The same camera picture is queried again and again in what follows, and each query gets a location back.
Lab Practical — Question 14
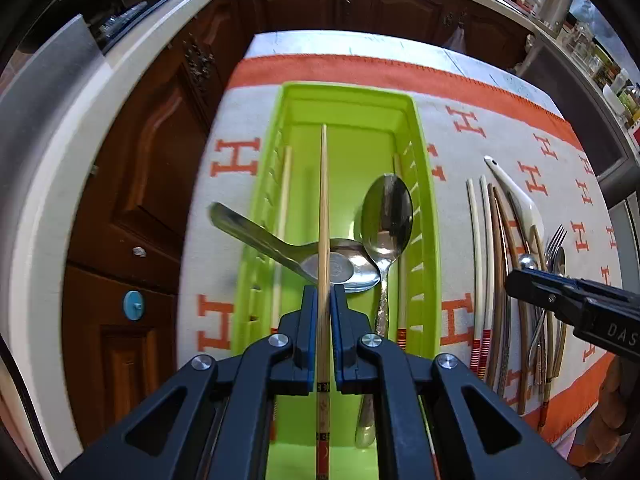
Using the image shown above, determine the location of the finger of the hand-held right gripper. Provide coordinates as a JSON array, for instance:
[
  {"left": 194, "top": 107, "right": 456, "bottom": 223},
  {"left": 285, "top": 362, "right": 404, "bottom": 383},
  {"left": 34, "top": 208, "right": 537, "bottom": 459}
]
[
  {"left": 504, "top": 267, "right": 588, "bottom": 323},
  {"left": 542, "top": 271, "right": 601, "bottom": 291}
]

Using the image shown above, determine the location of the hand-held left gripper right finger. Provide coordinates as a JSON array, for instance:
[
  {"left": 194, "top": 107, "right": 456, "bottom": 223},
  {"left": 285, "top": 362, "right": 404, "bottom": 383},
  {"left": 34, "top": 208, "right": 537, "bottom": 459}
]
[{"left": 330, "top": 286, "right": 581, "bottom": 480}]

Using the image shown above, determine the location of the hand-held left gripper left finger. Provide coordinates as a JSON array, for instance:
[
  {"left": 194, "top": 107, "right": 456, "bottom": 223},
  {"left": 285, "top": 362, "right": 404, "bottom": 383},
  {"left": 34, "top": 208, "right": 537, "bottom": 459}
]
[{"left": 60, "top": 286, "right": 319, "bottom": 480}]

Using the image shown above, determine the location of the small steel spoon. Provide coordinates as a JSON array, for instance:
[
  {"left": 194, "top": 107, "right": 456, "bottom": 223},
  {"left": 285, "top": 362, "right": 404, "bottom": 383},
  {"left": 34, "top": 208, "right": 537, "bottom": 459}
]
[{"left": 517, "top": 254, "right": 548, "bottom": 361}]

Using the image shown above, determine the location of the steel fork ornate handle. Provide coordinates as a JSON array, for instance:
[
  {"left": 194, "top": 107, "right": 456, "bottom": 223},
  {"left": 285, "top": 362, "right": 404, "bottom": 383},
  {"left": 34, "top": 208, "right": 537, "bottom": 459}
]
[{"left": 532, "top": 224, "right": 568, "bottom": 396}]

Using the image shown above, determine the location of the steel spoon wide handle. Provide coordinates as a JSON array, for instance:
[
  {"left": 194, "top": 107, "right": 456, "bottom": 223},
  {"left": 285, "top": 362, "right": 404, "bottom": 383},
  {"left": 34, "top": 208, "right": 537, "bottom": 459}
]
[{"left": 209, "top": 201, "right": 382, "bottom": 295}]

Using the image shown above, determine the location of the steel spoon ornate handle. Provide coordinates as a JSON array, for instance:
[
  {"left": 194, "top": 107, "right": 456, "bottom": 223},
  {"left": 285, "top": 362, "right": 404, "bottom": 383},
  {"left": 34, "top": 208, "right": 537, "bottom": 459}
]
[{"left": 354, "top": 173, "right": 415, "bottom": 450}]

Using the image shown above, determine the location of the green plastic utensil tray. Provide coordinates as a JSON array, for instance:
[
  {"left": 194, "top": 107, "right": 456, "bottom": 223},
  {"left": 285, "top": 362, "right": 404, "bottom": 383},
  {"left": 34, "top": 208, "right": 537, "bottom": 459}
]
[{"left": 232, "top": 80, "right": 442, "bottom": 480}]

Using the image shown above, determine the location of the person's right hand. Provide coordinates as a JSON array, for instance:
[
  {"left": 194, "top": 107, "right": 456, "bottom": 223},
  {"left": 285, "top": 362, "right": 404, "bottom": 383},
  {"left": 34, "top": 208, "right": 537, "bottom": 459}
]
[{"left": 582, "top": 355, "right": 640, "bottom": 468}]

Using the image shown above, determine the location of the white ceramic spoon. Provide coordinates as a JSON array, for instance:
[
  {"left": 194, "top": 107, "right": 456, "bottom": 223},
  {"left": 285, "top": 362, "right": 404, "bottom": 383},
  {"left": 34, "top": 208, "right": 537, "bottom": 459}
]
[{"left": 483, "top": 155, "right": 546, "bottom": 241}]

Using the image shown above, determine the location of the stainless steel cabinet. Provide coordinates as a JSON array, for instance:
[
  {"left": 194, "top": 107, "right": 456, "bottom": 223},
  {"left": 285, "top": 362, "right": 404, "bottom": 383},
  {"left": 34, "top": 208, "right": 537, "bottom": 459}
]
[{"left": 515, "top": 35, "right": 640, "bottom": 201}]

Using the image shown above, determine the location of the large blue cabinet knob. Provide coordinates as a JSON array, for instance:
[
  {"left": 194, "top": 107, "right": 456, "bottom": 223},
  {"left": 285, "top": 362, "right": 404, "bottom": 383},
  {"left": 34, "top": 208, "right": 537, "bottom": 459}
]
[{"left": 122, "top": 290, "right": 146, "bottom": 320}]

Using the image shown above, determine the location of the row of seasoning jars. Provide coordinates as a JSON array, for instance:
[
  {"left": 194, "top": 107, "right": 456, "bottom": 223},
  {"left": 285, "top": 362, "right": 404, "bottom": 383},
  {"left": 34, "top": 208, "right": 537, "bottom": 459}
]
[{"left": 562, "top": 20, "right": 640, "bottom": 131}]

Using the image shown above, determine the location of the orange white printed blanket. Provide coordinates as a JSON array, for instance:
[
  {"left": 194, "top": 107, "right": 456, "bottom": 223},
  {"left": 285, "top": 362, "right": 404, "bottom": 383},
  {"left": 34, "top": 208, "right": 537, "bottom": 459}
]
[{"left": 172, "top": 52, "right": 626, "bottom": 480}]

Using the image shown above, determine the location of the hanging plastic bag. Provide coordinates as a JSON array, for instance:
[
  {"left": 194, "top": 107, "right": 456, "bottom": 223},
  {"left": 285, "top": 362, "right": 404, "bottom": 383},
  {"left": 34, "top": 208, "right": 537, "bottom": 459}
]
[{"left": 445, "top": 25, "right": 468, "bottom": 53}]

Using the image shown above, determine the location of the steel pot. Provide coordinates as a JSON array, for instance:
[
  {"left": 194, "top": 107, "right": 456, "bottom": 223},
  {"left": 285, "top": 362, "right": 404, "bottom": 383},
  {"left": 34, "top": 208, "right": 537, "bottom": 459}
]
[{"left": 537, "top": 0, "right": 573, "bottom": 31}]

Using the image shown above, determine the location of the steel splash guard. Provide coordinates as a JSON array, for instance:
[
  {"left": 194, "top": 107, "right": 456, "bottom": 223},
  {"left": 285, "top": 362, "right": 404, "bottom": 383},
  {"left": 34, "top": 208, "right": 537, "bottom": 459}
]
[{"left": 0, "top": 14, "right": 108, "bottom": 241}]

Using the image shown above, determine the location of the black gas stove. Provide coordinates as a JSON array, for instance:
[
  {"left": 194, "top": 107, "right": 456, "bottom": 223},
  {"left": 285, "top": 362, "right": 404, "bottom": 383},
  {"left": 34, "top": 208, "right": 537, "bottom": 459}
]
[{"left": 87, "top": 0, "right": 151, "bottom": 53}]

